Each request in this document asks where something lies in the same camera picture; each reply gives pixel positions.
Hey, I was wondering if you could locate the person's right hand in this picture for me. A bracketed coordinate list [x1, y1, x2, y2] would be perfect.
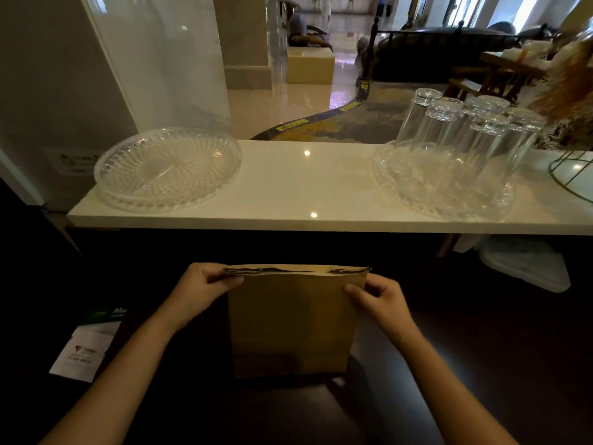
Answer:
[344, 273, 416, 344]

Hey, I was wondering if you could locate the person's left hand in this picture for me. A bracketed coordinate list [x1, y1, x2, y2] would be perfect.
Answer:
[166, 262, 245, 326]

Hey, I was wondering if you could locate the brown paper bag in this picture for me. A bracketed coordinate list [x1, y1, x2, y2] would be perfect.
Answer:
[224, 264, 372, 379]

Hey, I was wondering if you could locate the person's left forearm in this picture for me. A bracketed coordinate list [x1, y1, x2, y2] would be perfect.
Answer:
[41, 308, 182, 445]

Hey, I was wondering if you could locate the person's right forearm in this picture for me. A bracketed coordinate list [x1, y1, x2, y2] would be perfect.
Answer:
[399, 326, 519, 445]

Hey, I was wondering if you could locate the empty clear plastic tray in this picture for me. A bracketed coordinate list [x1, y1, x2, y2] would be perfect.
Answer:
[94, 127, 243, 214]

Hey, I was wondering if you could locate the white and green booklet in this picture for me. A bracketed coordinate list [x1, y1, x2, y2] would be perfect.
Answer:
[49, 307, 128, 383]

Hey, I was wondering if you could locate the white plastic container lid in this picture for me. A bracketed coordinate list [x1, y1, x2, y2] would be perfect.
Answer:
[478, 235, 571, 293]

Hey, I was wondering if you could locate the patterned carpet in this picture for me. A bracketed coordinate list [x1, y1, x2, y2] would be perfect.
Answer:
[250, 82, 448, 144]

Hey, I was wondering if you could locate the clear drinking glass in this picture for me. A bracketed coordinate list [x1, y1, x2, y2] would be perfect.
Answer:
[452, 113, 510, 200]
[463, 95, 511, 117]
[395, 88, 444, 146]
[410, 97, 465, 155]
[500, 108, 547, 181]

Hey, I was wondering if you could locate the beige cube ottoman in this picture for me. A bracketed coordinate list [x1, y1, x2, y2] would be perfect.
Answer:
[286, 46, 335, 85]

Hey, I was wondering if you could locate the dark sofa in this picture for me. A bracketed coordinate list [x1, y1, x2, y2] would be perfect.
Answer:
[356, 17, 554, 88]

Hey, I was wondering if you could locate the wooden side table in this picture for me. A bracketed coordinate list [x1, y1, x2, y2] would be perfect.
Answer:
[444, 51, 547, 103]

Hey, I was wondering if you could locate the dried flower arrangement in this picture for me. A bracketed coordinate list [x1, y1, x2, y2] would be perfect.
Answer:
[528, 23, 593, 151]

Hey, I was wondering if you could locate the black wire stand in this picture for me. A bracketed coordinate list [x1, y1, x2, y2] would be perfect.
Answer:
[549, 149, 593, 203]

